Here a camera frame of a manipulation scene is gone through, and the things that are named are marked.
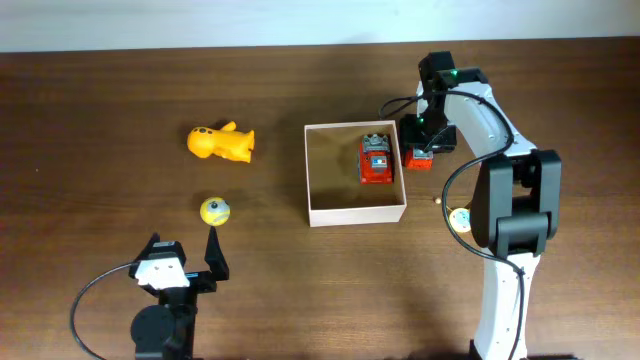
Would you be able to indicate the red toy fire truck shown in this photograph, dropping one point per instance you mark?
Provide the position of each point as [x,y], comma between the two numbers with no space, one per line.
[375,160]

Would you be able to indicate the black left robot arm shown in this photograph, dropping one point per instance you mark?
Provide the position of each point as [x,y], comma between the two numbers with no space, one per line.
[166,330]

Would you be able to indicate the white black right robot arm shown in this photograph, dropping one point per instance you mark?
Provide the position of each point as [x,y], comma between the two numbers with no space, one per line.
[514,209]

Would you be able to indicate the pink cardboard box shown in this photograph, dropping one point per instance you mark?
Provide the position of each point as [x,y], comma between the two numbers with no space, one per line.
[335,194]

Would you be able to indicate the wooden rattle drum toy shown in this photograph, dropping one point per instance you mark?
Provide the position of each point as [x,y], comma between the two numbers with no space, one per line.
[460,218]

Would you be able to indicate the yellow minion ball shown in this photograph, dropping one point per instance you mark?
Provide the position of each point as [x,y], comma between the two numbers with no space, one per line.
[215,211]

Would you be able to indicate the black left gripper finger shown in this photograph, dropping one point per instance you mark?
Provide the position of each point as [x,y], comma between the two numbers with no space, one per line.
[147,249]
[215,258]

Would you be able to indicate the red toy truck grey front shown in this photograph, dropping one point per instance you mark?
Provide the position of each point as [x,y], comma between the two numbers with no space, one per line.
[418,159]

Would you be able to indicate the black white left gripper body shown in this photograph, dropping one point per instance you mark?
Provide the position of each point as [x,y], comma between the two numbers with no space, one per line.
[184,293]

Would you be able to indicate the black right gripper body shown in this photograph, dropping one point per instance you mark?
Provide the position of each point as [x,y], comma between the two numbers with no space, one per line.
[429,131]

